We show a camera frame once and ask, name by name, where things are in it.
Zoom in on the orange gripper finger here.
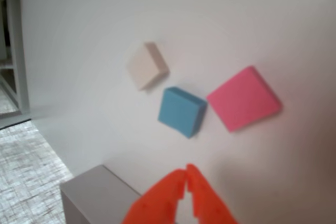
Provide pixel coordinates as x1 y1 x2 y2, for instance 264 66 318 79
121 169 187 224
185 164 239 224

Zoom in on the grey bin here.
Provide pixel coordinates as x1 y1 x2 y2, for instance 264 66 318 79
59 164 142 224

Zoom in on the blue foam cuboid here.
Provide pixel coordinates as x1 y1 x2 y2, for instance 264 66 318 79
157 86 208 140

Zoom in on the pink foam cuboid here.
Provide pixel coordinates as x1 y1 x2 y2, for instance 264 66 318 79
206 66 284 133

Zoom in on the white foam cuboid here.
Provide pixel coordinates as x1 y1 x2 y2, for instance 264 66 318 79
125 41 171 91

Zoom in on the white shelf frame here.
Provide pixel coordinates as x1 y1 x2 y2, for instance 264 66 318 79
0 0 29 116

